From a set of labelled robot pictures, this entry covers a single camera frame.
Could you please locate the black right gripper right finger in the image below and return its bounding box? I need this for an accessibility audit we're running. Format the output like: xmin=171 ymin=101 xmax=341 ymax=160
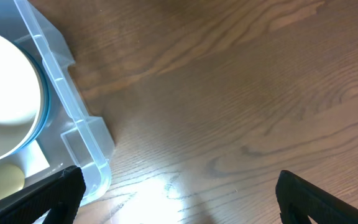
xmin=275 ymin=170 xmax=358 ymax=224

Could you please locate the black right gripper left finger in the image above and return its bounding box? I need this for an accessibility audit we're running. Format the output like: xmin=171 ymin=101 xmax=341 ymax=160
xmin=0 ymin=166 xmax=86 ymax=223

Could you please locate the yellow cup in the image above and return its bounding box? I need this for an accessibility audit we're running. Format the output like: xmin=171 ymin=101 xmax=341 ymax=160
xmin=0 ymin=164 xmax=25 ymax=200

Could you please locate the large cream bowl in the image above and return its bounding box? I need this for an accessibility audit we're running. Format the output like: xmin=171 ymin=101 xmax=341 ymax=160
xmin=0 ymin=36 xmax=43 ymax=159

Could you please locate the dark blue bowl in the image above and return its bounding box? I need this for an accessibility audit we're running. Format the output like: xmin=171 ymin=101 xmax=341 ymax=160
xmin=12 ymin=42 xmax=51 ymax=154

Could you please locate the clear plastic storage container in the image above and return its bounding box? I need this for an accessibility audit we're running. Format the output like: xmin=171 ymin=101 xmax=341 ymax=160
xmin=0 ymin=0 xmax=114 ymax=205

